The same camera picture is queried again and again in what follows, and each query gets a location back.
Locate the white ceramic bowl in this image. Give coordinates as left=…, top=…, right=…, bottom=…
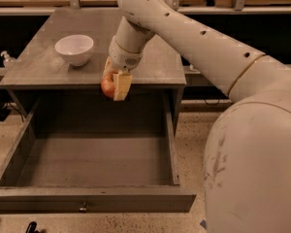
left=54, top=35, right=94, bottom=66

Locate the grey open drawer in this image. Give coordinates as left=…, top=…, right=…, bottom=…
left=0, top=99, right=196, bottom=214

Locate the red apple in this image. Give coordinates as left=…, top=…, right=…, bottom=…
left=101, top=73, right=115, bottom=99

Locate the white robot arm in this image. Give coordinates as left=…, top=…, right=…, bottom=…
left=103, top=0, right=291, bottom=233

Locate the clear pump sanitizer bottle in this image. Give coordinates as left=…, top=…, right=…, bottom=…
left=0, top=50, right=16, bottom=69

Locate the metal drawer knob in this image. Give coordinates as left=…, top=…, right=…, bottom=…
left=79, top=202, right=88, bottom=214

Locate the grey cabinet counter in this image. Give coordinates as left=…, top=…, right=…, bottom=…
left=0, top=7, right=187, bottom=138

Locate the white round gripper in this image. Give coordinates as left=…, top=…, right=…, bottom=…
left=103, top=17, right=154, bottom=101

